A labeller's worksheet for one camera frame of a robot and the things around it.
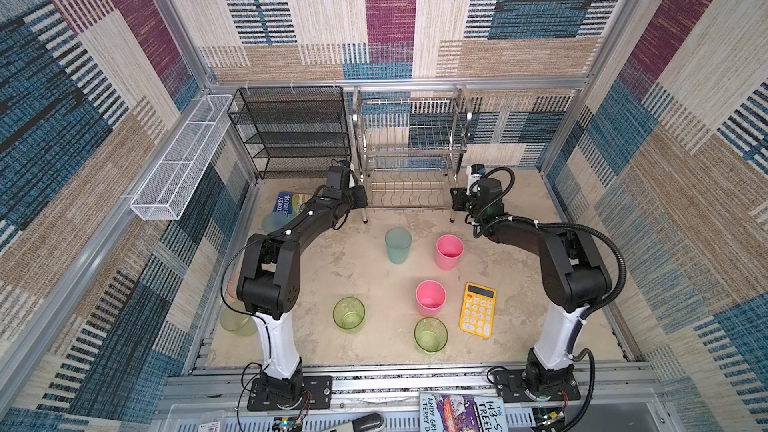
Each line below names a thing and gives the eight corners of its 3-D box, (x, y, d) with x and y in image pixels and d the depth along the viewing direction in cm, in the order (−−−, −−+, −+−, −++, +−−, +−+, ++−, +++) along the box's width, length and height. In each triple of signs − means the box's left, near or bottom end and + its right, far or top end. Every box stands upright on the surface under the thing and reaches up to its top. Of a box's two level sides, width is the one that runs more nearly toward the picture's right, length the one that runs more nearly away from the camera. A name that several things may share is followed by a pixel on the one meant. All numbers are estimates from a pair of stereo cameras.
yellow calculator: (458, 330, 85) (460, 327, 83) (465, 285, 93) (467, 282, 91) (491, 339, 83) (493, 337, 81) (494, 293, 91) (497, 290, 90)
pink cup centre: (417, 323, 86) (420, 309, 77) (415, 295, 91) (418, 279, 83) (442, 323, 86) (448, 309, 77) (439, 295, 91) (444, 279, 83)
